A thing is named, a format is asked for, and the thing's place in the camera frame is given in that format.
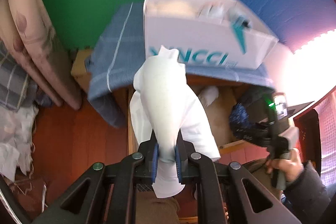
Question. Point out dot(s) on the brown cardboard box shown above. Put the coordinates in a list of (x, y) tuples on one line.
[(80, 66)]

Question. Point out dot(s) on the wooden nightstand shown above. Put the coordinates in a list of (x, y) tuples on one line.
[(210, 81)]

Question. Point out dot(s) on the person's right forearm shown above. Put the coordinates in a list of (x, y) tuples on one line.
[(309, 195)]

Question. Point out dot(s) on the floral beige rolled mattress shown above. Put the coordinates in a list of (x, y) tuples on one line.
[(34, 37)]

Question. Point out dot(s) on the dark blue patterned underwear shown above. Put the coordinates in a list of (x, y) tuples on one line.
[(242, 117)]

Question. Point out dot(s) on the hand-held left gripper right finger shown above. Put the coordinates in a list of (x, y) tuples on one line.
[(179, 163)]

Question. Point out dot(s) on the plastic-wrapped leaf print bedding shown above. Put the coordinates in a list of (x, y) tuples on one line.
[(15, 134)]

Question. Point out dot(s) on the person's left leg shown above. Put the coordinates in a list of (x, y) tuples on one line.
[(157, 209)]

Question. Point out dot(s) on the wooden drawer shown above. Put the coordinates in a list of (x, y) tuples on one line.
[(223, 119)]

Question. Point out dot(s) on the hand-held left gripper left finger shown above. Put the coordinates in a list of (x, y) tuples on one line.
[(155, 163)]

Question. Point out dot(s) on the white ribbed-cuff underwear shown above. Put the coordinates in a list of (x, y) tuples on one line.
[(162, 98)]

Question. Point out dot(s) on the blue checked cloth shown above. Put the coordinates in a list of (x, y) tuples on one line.
[(115, 56)]

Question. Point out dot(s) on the person's right hand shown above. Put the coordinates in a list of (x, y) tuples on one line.
[(291, 163)]

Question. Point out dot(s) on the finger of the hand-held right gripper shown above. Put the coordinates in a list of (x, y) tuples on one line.
[(258, 138)]

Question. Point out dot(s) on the grey plaid quilt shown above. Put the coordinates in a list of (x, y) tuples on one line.
[(13, 82)]

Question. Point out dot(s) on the white shoe box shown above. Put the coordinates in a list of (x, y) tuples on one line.
[(210, 37)]

